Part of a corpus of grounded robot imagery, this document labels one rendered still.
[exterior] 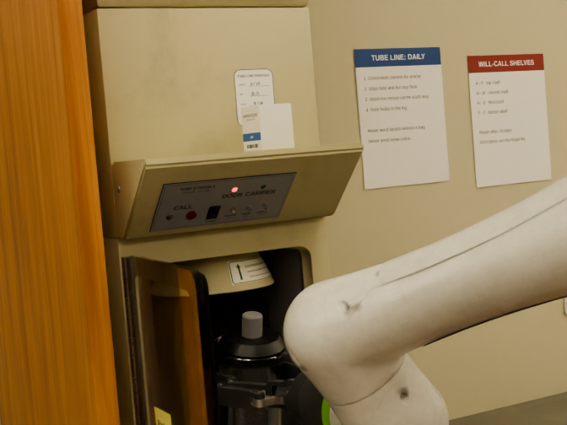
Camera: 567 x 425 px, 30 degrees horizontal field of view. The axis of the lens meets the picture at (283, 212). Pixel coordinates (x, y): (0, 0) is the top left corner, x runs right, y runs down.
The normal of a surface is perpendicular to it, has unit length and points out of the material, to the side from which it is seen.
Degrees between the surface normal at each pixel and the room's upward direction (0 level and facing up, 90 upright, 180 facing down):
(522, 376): 90
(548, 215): 64
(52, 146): 90
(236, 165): 135
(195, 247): 90
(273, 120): 90
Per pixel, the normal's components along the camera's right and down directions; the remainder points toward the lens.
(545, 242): -0.57, 0.07
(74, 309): -0.87, 0.10
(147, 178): 0.40, 0.71
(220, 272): 0.12, -0.37
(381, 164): 0.49, 0.00
